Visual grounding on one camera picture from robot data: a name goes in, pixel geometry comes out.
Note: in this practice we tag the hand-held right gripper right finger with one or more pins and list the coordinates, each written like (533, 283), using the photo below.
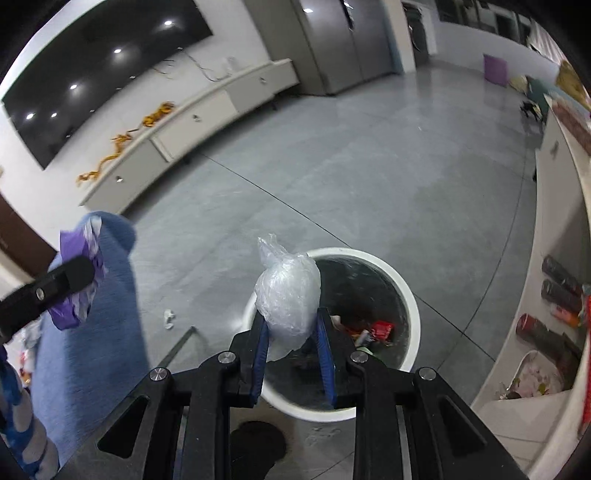
(325, 360)

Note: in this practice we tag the white television cabinet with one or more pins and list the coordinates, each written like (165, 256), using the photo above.
(184, 124)

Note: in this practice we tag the golden dragon figurine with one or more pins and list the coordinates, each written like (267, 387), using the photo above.
(115, 147)

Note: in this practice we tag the teal cushion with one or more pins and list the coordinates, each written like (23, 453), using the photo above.
(539, 97)

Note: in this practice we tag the golden tiger figurine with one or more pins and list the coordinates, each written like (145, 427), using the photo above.
(158, 114)

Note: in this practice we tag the green paper scrap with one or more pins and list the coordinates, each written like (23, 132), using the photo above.
(364, 351)

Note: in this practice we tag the purple plastic bag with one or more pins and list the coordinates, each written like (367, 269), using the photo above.
(74, 244)

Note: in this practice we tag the pale yellow bag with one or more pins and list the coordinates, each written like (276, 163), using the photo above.
(518, 82)

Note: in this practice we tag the white tissue scrap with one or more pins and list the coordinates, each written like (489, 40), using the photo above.
(170, 319)

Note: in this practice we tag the wall-mounted black television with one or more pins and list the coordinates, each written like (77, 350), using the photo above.
(92, 69)

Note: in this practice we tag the blue fluffy rug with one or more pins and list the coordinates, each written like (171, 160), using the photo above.
(101, 346)

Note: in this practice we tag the small red wrapper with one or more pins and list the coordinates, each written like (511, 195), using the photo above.
(383, 330)

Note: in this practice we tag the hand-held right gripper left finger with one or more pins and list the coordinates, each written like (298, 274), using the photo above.
(261, 355)

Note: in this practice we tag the yellow plush coat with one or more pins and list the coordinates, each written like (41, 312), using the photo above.
(575, 85)

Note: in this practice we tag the grey double-door refrigerator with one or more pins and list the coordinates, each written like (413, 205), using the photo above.
(341, 46)

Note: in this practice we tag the white bowl with scraps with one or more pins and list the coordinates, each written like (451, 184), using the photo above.
(531, 376)

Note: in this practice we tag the brown entrance door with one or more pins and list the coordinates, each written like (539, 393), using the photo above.
(23, 240)

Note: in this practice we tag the black toy figure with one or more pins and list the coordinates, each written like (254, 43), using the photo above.
(528, 108)

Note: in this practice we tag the person's left hand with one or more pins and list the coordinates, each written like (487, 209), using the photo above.
(25, 429)

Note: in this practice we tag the white round trash bin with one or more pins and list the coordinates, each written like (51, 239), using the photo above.
(406, 295)

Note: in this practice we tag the black bin liner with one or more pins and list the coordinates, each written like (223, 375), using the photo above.
(364, 290)

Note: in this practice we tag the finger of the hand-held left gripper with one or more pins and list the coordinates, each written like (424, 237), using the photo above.
(55, 281)

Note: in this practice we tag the clear plastic bag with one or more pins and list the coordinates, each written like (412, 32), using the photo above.
(288, 295)

